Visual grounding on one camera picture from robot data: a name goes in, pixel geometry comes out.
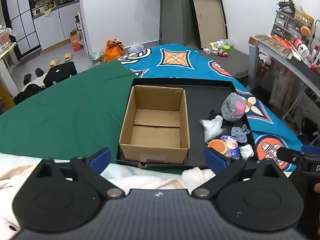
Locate white wire rack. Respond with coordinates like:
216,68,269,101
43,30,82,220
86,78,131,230
77,11,90,57

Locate blue patterned blanket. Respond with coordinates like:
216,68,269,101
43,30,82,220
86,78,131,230
117,44,304,173

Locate brown cardboard box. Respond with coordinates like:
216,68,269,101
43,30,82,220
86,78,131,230
119,85,190,165

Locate clear plastic jar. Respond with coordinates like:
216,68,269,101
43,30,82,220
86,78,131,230
214,39,234,48

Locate grey drawer organizer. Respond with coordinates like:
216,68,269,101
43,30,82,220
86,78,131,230
271,10,303,39

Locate small grey plush toy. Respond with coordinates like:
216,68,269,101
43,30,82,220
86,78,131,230
231,125,250,143

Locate orange bag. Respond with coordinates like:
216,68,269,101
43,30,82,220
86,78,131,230
105,39,124,62

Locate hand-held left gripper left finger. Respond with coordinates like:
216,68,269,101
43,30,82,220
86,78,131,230
32,147,126,200

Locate white kitchen cabinet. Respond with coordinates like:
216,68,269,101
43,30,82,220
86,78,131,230
32,0,82,50

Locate woven basket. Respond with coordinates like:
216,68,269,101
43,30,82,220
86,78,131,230
294,9,314,28

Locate black framed glass door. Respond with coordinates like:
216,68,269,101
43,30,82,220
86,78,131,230
0,0,42,55

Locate beige tote bag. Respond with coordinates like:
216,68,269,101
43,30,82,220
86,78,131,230
269,70,297,109

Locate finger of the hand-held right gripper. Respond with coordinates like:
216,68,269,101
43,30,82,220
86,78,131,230
301,144,320,153
276,147,304,165

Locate yellow legged table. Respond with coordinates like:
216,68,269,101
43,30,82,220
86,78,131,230
0,41,18,108

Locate red basket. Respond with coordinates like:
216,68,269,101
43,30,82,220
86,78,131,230
256,59,275,78

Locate white tissue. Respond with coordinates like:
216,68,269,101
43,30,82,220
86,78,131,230
239,144,254,161

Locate black lid brown inside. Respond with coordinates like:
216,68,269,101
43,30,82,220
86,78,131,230
188,0,228,50

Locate grey desk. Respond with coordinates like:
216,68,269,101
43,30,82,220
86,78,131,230
247,35,320,135

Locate white plastic bag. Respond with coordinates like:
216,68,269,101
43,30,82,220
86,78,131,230
129,42,145,53

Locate clear bag white stuffing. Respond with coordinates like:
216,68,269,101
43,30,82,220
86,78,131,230
199,116,227,144

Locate orange cardboard box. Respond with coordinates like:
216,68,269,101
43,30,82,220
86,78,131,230
69,30,83,52

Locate black white clothing pile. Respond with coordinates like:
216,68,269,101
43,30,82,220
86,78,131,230
14,74,48,104

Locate black white small toy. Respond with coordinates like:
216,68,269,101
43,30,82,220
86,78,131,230
209,109,223,120

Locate grey pink plush toy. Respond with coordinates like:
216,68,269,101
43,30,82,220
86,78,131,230
221,92,248,123

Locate hamburger squishy toy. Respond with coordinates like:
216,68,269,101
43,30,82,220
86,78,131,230
207,139,228,157

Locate plastic bottle red label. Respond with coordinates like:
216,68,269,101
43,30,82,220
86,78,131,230
292,37,317,69

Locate purple snack packet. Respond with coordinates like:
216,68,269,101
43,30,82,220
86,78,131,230
220,135,241,158

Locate grey door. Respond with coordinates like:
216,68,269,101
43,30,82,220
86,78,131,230
159,0,215,45

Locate white fleece cloth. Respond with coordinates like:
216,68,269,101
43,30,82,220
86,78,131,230
0,152,215,240

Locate black tray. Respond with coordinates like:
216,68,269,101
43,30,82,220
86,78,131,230
116,77,259,169

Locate green bed sheet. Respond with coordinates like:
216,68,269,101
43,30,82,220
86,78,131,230
0,60,185,175

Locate dark model figure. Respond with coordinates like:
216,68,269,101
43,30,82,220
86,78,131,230
276,0,296,14

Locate red snack packet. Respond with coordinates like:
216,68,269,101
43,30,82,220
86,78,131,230
271,35,298,49

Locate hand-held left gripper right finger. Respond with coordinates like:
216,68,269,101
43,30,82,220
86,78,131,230
191,148,289,200

